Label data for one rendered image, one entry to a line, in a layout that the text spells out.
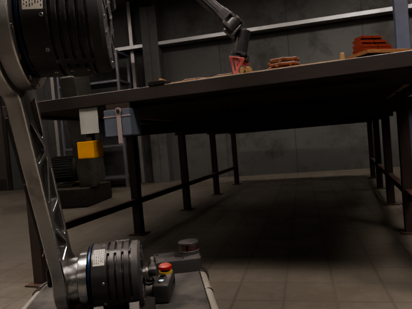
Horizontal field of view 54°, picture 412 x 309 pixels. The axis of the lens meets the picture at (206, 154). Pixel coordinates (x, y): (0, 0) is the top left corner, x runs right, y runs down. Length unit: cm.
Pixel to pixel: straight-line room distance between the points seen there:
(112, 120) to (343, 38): 580
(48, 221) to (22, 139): 19
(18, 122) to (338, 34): 670
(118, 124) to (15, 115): 105
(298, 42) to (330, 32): 53
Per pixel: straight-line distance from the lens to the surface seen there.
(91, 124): 195
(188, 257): 135
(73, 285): 104
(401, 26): 368
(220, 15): 187
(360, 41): 261
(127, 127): 182
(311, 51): 720
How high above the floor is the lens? 65
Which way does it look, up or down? 2 degrees down
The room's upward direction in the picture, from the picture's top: 5 degrees counter-clockwise
